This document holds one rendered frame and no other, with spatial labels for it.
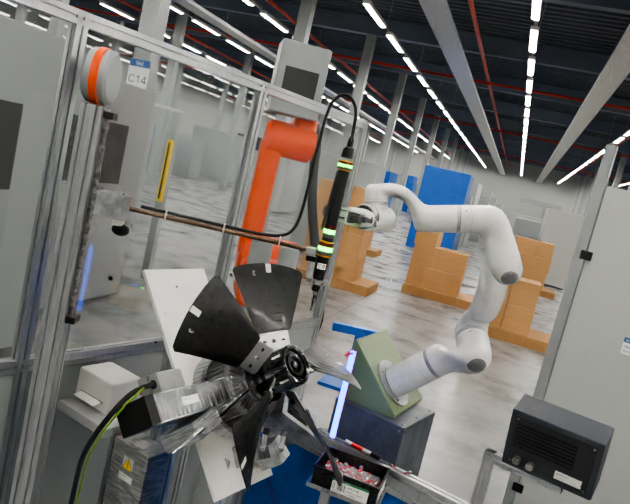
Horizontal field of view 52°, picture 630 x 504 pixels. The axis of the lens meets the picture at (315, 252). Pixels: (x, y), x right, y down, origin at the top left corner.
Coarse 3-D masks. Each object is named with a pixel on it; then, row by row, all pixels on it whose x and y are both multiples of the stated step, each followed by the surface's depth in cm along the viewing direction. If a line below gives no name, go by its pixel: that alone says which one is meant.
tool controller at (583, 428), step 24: (528, 408) 186; (552, 408) 187; (528, 432) 184; (552, 432) 180; (576, 432) 177; (600, 432) 178; (504, 456) 191; (528, 456) 186; (552, 456) 182; (576, 456) 178; (600, 456) 174; (552, 480) 184; (576, 480) 179
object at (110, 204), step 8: (96, 192) 181; (104, 192) 180; (112, 192) 183; (96, 200) 180; (104, 200) 180; (112, 200) 180; (120, 200) 180; (128, 200) 180; (96, 208) 180; (104, 208) 180; (112, 208) 180; (120, 208) 180; (128, 208) 182; (104, 216) 181; (112, 216) 181; (120, 216) 181; (128, 216) 184
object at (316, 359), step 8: (304, 352) 207; (312, 352) 209; (320, 352) 212; (328, 352) 215; (312, 360) 201; (320, 360) 204; (328, 360) 208; (336, 360) 213; (312, 368) 193; (320, 368) 195; (328, 368) 200; (336, 368) 204; (344, 368) 210; (336, 376) 197; (344, 376) 203; (352, 376) 209; (352, 384) 202
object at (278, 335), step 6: (282, 330) 190; (264, 336) 189; (270, 336) 189; (276, 336) 189; (282, 336) 189; (288, 336) 189; (270, 342) 188; (276, 342) 188; (282, 342) 188; (288, 342) 188; (276, 348) 187
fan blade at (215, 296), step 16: (208, 288) 168; (224, 288) 171; (192, 304) 165; (208, 304) 167; (224, 304) 170; (192, 320) 165; (208, 320) 167; (224, 320) 170; (240, 320) 173; (176, 336) 162; (192, 336) 165; (208, 336) 168; (224, 336) 171; (240, 336) 173; (256, 336) 176; (192, 352) 166; (208, 352) 169; (224, 352) 172; (240, 352) 175
